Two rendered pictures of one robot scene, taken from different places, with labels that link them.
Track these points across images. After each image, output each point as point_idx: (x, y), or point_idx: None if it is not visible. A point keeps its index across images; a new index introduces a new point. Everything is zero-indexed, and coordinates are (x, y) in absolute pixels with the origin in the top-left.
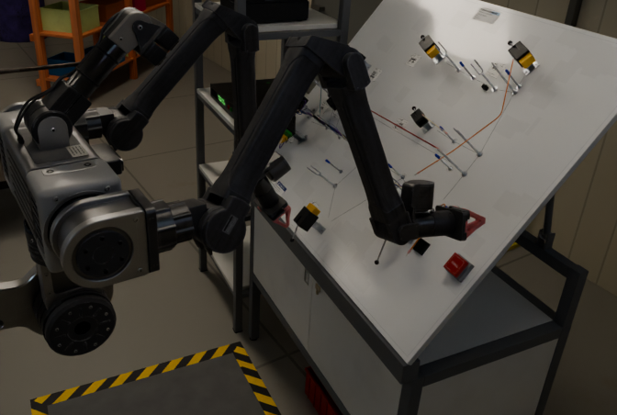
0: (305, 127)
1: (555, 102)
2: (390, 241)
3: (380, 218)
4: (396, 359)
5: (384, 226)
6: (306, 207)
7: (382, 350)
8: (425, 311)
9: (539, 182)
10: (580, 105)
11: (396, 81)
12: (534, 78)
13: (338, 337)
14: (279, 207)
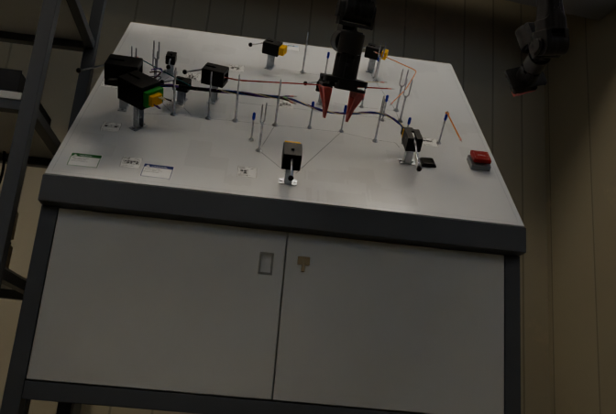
0: (126, 117)
1: (413, 83)
2: (563, 46)
3: (560, 23)
4: (513, 227)
5: (556, 35)
6: (290, 142)
7: (489, 233)
8: (489, 194)
9: (462, 116)
10: (433, 83)
11: (234, 80)
12: (380, 74)
13: (365, 306)
14: (362, 81)
